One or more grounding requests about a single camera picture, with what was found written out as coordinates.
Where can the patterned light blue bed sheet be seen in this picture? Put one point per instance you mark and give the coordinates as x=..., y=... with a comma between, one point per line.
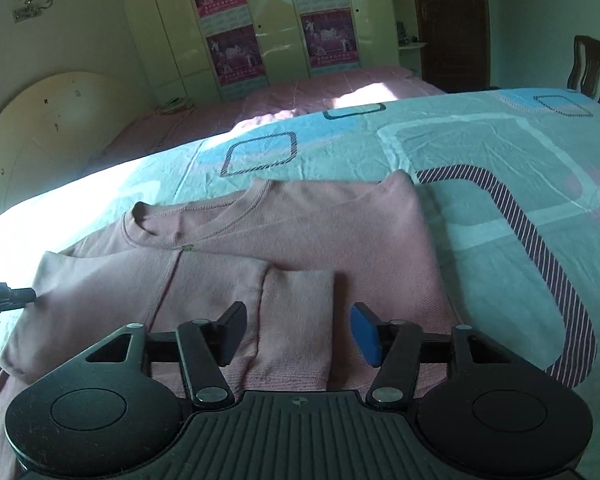
x=508, y=183

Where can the cream corner shelf unit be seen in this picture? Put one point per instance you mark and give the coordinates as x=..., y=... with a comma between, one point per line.
x=410, y=43

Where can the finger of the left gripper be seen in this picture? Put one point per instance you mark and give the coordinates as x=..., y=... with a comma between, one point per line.
x=15, y=299

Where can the lower left pink poster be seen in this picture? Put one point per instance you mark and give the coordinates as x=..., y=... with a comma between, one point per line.
x=236, y=55

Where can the pink knit sweater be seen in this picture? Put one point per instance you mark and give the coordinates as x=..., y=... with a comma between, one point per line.
x=297, y=254

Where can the cream wooden headboard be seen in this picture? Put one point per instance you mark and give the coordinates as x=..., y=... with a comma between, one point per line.
x=54, y=128

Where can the dark wooden chair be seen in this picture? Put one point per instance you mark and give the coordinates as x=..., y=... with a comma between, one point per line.
x=585, y=71

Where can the dark brown wooden door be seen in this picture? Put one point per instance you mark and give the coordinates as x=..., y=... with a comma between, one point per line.
x=457, y=37

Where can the glossy cream wardrobe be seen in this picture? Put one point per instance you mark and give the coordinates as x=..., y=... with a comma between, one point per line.
x=172, y=40

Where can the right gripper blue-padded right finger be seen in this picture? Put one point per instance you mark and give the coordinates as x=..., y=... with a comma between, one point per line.
x=471, y=402

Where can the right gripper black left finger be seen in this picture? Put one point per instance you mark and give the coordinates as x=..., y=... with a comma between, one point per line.
x=123, y=402

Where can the lower right pink poster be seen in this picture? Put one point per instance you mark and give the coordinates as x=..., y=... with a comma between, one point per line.
x=330, y=37

